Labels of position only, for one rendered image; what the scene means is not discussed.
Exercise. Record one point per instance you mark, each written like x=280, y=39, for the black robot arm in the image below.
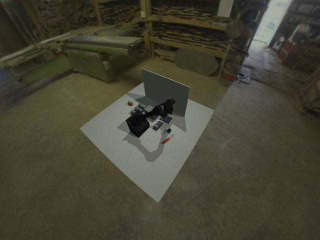
x=138, y=118

